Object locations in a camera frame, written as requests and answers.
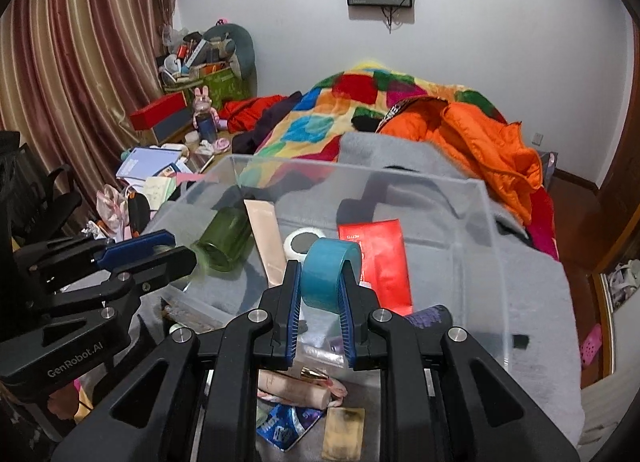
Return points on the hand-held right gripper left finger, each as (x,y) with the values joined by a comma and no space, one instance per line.
(292,314)

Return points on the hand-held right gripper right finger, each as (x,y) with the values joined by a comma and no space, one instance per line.
(347,319)

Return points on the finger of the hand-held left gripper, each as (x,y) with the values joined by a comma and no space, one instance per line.
(135,246)
(160,264)

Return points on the blue tape roll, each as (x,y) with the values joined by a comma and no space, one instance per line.
(325,272)

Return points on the white bandage roll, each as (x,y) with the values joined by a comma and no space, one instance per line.
(290,250)

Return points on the red packet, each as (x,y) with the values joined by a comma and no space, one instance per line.
(382,262)

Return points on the dark green spray bottle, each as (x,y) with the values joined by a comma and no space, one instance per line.
(225,237)

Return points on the beige cylinder roll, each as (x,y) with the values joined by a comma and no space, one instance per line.
(295,388)

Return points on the beige cosmetic tube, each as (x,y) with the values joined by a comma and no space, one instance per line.
(265,237)

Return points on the small purple bottle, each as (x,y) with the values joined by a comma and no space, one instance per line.
(430,316)

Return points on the blue foil packet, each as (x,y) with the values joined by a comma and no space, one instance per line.
(285,424)

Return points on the yellow gold box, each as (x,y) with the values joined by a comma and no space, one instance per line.
(345,434)

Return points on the clear plastic storage box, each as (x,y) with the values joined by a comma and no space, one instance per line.
(425,212)

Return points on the black orange tool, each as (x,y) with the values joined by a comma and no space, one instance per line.
(140,214)

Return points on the pink pouch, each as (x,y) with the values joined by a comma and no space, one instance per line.
(112,207)

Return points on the pale green booklet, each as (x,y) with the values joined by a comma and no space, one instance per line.
(160,190)

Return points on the black chair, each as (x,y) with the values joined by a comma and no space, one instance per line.
(60,207)

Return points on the blue notebook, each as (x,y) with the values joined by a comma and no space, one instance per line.
(147,162)

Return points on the pink book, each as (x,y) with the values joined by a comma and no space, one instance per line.
(186,178)

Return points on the beige cup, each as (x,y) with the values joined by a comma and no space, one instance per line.
(191,138)

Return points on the grey box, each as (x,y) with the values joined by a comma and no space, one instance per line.
(175,128)

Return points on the red box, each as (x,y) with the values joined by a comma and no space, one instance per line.
(157,111)

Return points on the pink bunny bottle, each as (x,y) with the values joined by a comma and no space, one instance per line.
(205,115)

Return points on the dark purple cloth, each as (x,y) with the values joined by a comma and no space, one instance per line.
(270,125)

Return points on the red cloth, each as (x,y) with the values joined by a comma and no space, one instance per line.
(250,110)

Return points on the green bag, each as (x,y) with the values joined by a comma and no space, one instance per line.
(220,85)

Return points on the striped curtain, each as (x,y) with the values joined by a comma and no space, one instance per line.
(75,67)

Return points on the black cloth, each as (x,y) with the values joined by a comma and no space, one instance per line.
(365,122)

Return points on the orange puffer jacket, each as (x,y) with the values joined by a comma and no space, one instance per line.
(480,142)

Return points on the grey neck pillow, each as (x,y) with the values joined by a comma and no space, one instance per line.
(242,47)

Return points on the colourful patchwork quilt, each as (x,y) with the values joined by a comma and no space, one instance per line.
(350,87)

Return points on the pink slipper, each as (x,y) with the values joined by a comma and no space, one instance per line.
(591,344)

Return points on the grey backpack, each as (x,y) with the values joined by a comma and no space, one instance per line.
(547,165)

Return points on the white sliding wardrobe door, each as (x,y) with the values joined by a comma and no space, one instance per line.
(600,417)

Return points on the white handbag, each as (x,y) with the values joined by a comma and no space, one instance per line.
(622,282)

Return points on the white wall socket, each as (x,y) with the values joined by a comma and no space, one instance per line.
(538,138)

